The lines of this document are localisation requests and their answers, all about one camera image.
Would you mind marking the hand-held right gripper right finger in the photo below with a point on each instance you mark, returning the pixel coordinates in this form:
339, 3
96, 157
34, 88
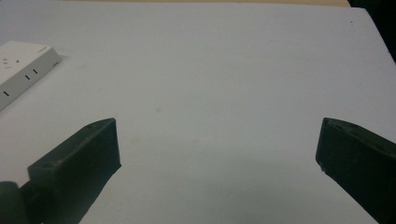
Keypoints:
361, 161

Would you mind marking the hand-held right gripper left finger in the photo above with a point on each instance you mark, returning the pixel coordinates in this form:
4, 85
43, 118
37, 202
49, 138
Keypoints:
77, 161

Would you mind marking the white power strip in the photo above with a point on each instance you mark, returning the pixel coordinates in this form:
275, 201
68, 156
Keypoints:
21, 67

